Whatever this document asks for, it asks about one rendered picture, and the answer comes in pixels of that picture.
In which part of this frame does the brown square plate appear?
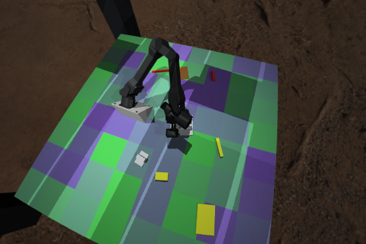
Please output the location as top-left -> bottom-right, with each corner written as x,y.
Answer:
180,67 -> 189,79

